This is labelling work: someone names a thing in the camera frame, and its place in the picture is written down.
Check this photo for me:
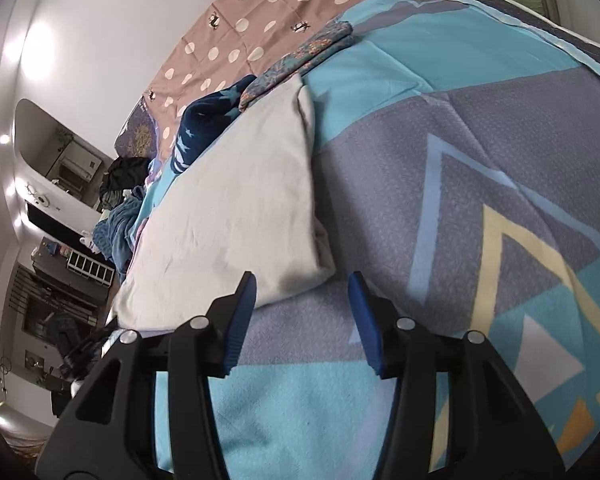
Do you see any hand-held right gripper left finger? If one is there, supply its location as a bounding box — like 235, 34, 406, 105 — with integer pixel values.
36, 271, 257, 480

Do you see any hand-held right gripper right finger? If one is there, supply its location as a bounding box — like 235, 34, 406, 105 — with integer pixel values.
347, 271, 567, 480

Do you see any white t-shirt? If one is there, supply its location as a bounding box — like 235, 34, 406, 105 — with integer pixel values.
112, 77, 337, 334

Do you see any black clothes pile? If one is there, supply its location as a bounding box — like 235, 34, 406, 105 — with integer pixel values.
100, 156, 152, 207

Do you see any blue towel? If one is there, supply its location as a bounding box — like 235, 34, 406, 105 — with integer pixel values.
92, 195, 147, 274

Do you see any white rack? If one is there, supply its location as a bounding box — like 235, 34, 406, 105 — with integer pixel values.
66, 254, 116, 287

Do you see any teal grey patterned blanket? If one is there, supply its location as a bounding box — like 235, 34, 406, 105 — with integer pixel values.
114, 0, 600, 480

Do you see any navy star print blanket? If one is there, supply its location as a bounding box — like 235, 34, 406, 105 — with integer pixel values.
172, 74, 259, 174

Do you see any floral blue pillow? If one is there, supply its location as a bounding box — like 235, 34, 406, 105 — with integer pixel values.
115, 97, 161, 159

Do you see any wooden cabinet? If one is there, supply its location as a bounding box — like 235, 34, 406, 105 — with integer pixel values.
47, 141, 102, 194

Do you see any floral patterned cloth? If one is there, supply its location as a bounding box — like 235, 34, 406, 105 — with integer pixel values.
239, 20, 355, 111

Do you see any pink polka-dot pillow cover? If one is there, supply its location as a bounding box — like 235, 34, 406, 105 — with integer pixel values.
142, 0, 424, 162

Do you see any wall decoration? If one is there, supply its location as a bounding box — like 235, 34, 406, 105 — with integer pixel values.
22, 182, 51, 207

